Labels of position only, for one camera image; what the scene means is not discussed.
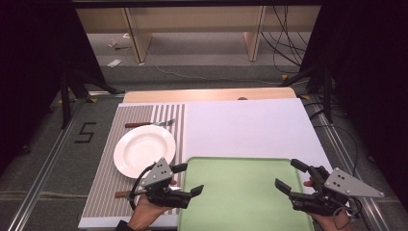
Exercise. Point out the metal floor rail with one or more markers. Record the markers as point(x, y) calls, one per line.
point(346, 160)
point(38, 179)

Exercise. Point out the small black floor tool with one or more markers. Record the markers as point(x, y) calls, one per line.
point(123, 48)

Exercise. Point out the person's left hand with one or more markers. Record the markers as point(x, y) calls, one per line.
point(146, 213)

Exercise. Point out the striped grey placemat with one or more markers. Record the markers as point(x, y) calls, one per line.
point(109, 179)

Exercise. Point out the person's right hand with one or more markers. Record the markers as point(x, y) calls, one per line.
point(327, 221)

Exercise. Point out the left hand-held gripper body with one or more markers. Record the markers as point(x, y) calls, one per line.
point(158, 173)

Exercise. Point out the white deep plate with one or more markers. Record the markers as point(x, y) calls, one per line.
point(141, 150)

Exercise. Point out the black curtain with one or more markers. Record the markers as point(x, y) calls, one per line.
point(32, 64)
point(372, 80)

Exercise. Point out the white table cover board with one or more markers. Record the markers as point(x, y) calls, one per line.
point(250, 128)

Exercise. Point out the small dark table grommet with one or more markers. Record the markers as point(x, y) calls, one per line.
point(242, 98)

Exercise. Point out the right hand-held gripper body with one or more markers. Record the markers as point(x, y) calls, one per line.
point(340, 189)

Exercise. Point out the light wooden table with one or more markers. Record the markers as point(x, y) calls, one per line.
point(205, 94)

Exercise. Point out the green plastic tray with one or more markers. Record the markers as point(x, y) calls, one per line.
point(237, 192)

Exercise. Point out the black tripod stand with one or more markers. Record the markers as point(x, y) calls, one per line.
point(65, 102)
point(326, 96)

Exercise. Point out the light wooden desk frame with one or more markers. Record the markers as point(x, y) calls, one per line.
point(141, 35)

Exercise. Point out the white paper scrap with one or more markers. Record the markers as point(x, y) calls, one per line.
point(114, 63)

